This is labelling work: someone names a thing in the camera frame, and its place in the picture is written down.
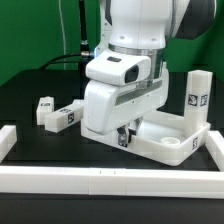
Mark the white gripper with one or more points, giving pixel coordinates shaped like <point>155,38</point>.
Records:
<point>108,107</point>

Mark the white desk top panel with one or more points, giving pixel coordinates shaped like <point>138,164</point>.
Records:
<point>161,137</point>

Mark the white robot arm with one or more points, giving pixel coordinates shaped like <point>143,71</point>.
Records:
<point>143,28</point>

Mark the white U-shaped obstacle fence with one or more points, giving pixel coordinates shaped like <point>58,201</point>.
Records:
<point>99,181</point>

